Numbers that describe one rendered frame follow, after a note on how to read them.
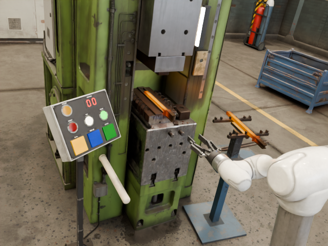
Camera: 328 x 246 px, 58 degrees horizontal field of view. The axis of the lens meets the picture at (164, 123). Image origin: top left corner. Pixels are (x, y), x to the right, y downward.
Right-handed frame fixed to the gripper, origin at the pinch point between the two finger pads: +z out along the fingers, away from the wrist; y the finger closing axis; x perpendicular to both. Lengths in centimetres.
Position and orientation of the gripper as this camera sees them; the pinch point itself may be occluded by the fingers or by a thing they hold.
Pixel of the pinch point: (196, 139)
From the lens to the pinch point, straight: 168.4
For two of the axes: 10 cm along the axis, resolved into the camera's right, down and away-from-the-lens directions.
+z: -4.6, -4.7, 7.5
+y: 8.8, -1.2, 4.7
